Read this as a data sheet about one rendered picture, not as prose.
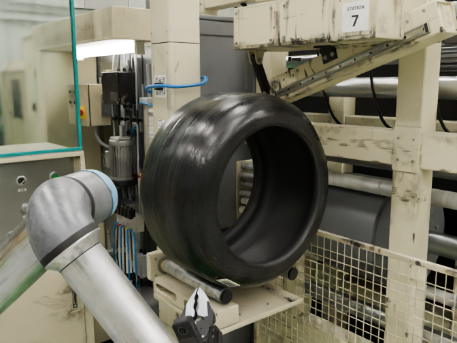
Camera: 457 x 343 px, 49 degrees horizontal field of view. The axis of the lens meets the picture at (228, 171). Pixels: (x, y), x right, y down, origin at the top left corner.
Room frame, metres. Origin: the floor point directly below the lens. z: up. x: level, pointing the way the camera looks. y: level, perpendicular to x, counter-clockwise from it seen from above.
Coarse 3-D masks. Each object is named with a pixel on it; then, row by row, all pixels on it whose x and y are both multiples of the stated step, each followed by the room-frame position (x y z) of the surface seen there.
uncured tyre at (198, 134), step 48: (240, 96) 1.45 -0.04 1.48; (192, 144) 1.33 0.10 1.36; (240, 144) 1.35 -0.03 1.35; (288, 144) 1.74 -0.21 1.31; (144, 192) 1.42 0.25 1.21; (192, 192) 1.28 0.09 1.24; (288, 192) 1.76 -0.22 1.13; (192, 240) 1.29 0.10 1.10; (240, 240) 1.72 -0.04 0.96; (288, 240) 1.64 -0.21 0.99; (240, 288) 1.41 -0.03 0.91
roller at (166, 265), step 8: (160, 264) 1.63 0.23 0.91; (168, 264) 1.60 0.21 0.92; (176, 264) 1.59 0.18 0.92; (168, 272) 1.59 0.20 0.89; (176, 272) 1.55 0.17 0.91; (184, 272) 1.53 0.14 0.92; (192, 272) 1.52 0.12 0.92; (184, 280) 1.51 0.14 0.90; (192, 280) 1.48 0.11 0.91; (200, 280) 1.46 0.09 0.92; (208, 280) 1.45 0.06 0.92; (208, 288) 1.42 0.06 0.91; (216, 288) 1.40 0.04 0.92; (224, 288) 1.39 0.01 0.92; (216, 296) 1.38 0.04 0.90; (224, 296) 1.37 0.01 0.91; (232, 296) 1.39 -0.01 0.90
